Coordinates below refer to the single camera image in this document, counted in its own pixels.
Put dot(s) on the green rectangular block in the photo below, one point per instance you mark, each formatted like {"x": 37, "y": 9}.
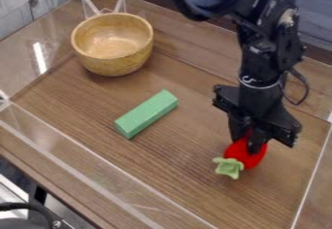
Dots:
{"x": 143, "y": 115}

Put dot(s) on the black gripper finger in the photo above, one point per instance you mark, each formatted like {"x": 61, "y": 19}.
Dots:
{"x": 238, "y": 126}
{"x": 258, "y": 137}

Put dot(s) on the clear acrylic tray wall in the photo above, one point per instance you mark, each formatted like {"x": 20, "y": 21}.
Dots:
{"x": 152, "y": 182}

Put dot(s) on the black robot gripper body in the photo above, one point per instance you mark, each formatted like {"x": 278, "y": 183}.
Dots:
{"x": 261, "y": 104}

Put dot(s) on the wooden bowl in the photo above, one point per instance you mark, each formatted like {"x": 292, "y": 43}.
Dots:
{"x": 112, "y": 43}

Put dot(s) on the red plush strawberry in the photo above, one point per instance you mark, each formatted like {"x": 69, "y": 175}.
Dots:
{"x": 238, "y": 158}

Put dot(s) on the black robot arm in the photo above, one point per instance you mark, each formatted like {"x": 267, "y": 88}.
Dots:
{"x": 266, "y": 26}

